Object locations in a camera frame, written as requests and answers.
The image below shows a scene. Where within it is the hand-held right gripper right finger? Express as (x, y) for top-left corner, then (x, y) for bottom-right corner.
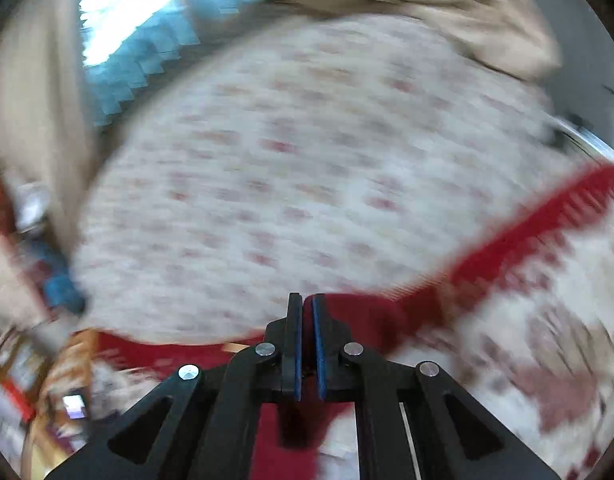
(312, 294), (562, 480)

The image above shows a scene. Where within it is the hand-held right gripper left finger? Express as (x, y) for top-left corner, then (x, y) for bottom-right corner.
(44, 292), (303, 480)

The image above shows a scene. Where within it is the dark red garment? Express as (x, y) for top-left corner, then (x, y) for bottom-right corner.
(249, 292), (448, 480)

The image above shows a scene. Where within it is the white floral bedsheet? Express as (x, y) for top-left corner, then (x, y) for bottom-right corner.
(72, 15), (602, 347)

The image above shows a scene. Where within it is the red and white printed blanket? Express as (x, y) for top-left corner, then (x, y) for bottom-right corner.
(37, 162), (614, 480)

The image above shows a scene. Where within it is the orange patterned cloth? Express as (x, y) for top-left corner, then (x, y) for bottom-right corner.
(37, 329), (102, 438)

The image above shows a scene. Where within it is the blue plastic bag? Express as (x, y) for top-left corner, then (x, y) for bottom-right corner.
(41, 245), (88, 317)

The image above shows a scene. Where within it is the window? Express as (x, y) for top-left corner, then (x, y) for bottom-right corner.
(79, 0), (268, 127)

